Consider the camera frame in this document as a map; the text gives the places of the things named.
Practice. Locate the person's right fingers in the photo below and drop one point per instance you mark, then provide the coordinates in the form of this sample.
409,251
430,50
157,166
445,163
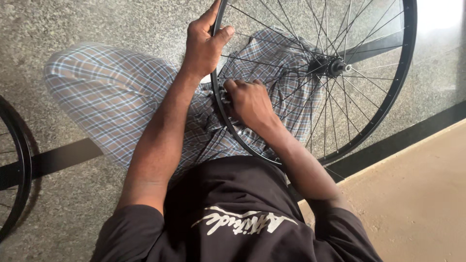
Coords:
240,85

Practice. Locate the small metal spoke wrench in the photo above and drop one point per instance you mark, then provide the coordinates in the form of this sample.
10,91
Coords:
225,98

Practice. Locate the dark brown printed t-shirt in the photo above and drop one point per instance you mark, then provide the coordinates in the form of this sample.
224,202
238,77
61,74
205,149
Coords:
233,218

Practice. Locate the black spoked bicycle wheel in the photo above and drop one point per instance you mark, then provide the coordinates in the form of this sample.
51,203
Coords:
329,67

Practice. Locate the person's right hand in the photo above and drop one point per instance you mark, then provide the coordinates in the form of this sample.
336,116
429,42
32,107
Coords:
249,103

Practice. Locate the person's left hand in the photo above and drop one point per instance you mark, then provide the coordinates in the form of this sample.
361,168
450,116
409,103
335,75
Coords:
202,47

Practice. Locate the black bicycle wheel rim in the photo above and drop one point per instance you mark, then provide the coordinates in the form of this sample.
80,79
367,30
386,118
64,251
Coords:
16,167

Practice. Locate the plaid checkered trousers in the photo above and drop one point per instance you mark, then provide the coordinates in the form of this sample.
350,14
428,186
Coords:
123,98

